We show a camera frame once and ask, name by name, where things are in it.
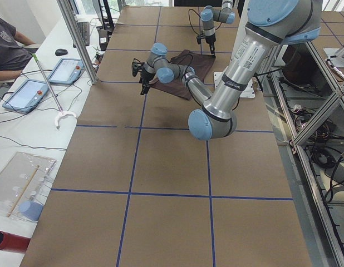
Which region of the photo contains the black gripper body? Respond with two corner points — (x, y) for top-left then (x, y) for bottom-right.
(140, 68), (155, 85)
(204, 34), (216, 46)

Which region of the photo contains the dark brown t-shirt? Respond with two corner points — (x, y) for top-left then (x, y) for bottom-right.
(148, 49), (217, 101)

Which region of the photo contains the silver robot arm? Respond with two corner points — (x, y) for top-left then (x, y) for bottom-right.
(131, 1), (322, 140)
(200, 1), (235, 56)

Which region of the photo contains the far blue teach pendant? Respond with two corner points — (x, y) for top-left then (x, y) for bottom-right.
(48, 58), (83, 85)

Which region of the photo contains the blue teach pendant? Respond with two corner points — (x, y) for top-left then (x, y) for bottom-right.
(48, 58), (83, 85)
(2, 79), (48, 113)

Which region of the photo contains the black keyboard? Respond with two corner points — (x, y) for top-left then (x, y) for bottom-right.
(76, 22), (90, 46)

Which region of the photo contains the reacher grabber stick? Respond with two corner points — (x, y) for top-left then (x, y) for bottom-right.
(32, 53), (77, 130)

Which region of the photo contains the black computer mouse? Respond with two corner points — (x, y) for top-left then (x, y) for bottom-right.
(55, 48), (68, 56)

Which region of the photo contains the near blue teach pendant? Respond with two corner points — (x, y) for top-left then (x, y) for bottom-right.
(2, 79), (48, 113)

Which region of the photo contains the seated person grey shirt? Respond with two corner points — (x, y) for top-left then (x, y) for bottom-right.
(0, 17), (36, 81)

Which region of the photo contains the wooden dowel rod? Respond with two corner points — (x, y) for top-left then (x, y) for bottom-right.
(6, 165), (40, 217)

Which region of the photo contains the clear acrylic rack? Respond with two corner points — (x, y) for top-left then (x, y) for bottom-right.
(0, 151), (56, 220)

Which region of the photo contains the light blue plastic cup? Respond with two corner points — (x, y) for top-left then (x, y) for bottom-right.
(19, 200), (44, 221)

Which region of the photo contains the red cylinder tube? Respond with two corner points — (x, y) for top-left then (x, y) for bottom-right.
(0, 231), (31, 254)

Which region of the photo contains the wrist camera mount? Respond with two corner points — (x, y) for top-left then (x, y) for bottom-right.
(131, 58), (145, 77)
(196, 34), (205, 45)

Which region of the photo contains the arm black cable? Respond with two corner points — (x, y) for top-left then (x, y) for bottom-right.
(188, 8), (205, 37)
(171, 53), (195, 73)

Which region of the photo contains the aluminium frame post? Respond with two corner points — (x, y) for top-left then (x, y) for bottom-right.
(57, 0), (97, 85)

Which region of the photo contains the aluminium side frame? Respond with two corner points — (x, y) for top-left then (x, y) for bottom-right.
(267, 36), (344, 266)

